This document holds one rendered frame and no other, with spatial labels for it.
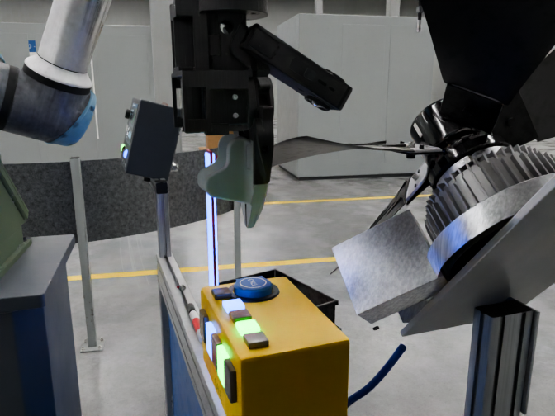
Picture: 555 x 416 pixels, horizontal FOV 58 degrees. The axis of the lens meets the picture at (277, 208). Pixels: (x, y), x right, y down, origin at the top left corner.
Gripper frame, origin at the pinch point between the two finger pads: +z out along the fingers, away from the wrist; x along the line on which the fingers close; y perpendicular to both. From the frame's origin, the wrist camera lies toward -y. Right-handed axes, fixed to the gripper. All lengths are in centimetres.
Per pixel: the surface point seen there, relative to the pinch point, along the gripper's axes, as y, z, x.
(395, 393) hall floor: -95, 115, -118
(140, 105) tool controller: 5, -9, -82
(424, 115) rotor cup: -39.5, -7.8, -28.3
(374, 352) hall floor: -104, 115, -151
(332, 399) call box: -3.0, 14.2, 11.9
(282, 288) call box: -2.9, 8.5, -0.3
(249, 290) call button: 1.2, 7.6, 1.2
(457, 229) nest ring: -32.1, 7.3, -8.9
